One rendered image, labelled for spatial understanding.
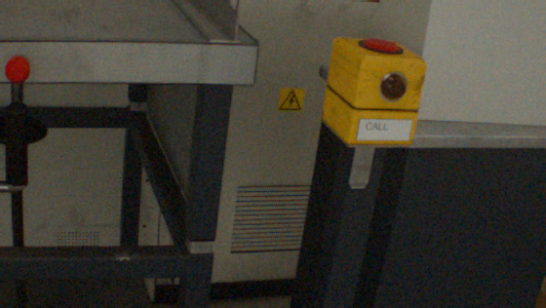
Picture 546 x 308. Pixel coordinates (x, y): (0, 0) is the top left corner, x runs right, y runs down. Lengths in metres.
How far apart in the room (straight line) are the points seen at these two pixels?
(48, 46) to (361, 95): 0.38
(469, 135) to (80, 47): 0.55
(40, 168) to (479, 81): 1.01
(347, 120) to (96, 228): 1.09
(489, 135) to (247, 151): 0.80
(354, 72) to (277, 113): 0.98
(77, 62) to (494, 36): 0.59
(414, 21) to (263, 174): 0.81
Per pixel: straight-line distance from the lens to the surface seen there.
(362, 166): 0.83
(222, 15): 1.02
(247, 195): 1.82
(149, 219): 1.81
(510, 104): 1.18
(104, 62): 0.93
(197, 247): 1.09
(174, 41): 0.94
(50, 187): 1.74
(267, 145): 1.78
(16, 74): 0.88
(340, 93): 0.81
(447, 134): 1.06
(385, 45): 0.80
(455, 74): 1.10
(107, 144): 1.71
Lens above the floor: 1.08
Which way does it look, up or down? 22 degrees down
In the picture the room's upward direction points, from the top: 8 degrees clockwise
